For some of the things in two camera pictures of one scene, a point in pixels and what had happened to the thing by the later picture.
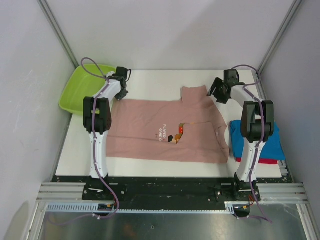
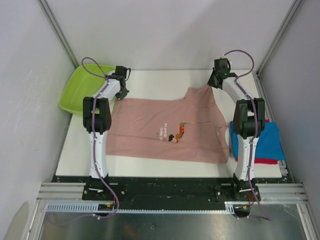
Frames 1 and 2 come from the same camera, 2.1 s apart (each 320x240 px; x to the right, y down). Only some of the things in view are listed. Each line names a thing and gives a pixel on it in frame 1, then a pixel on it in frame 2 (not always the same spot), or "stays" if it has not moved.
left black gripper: [120, 96] stays
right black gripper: [217, 83] -> [211, 82]
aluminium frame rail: [270, 193] stays
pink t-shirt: [190, 130] stays
